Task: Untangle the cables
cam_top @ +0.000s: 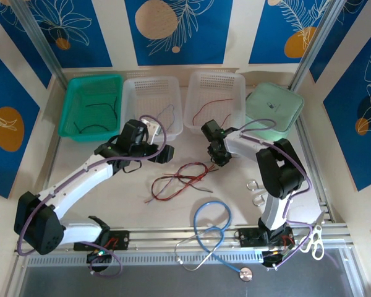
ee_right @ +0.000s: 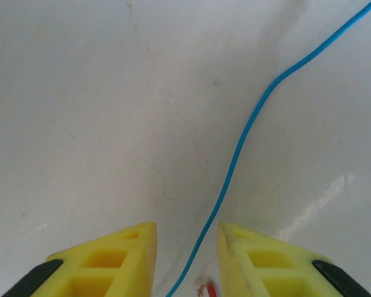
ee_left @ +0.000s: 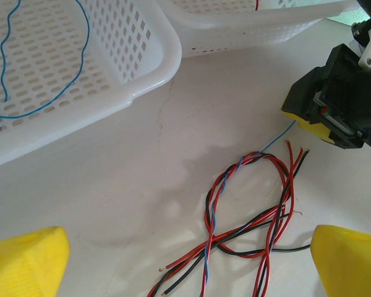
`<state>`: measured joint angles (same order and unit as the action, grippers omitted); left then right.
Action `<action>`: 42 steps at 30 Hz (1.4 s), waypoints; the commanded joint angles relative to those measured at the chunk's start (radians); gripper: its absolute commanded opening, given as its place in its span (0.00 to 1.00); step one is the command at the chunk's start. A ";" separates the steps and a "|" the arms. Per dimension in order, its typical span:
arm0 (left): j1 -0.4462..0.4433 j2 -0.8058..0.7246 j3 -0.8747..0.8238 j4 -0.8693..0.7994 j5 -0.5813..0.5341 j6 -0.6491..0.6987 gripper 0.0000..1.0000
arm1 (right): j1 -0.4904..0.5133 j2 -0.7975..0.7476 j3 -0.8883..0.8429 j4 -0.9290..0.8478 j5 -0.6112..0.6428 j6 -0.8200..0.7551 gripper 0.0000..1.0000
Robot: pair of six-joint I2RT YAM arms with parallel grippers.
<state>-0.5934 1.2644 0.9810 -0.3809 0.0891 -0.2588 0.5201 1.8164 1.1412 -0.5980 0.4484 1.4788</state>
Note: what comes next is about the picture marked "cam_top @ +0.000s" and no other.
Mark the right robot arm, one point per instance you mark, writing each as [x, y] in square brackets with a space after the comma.
[281, 173]

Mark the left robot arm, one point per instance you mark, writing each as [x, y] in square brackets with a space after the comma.
[86, 181]

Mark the metal forceps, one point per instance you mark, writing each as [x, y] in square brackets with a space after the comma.
[247, 185]

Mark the white plastic basket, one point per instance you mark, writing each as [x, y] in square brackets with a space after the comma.
[216, 86]
[148, 92]

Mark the teal plastic basket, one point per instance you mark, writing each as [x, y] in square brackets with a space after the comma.
[80, 92]

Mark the blue stethoscope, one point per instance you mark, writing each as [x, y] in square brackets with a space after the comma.
[245, 274]

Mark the aluminium side rail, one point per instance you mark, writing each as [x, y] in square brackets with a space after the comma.
[323, 204]
[53, 161]

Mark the aluminium front rail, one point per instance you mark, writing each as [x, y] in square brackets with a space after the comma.
[160, 238]

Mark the aluminium frame post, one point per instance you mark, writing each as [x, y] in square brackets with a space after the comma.
[318, 40]
[38, 40]

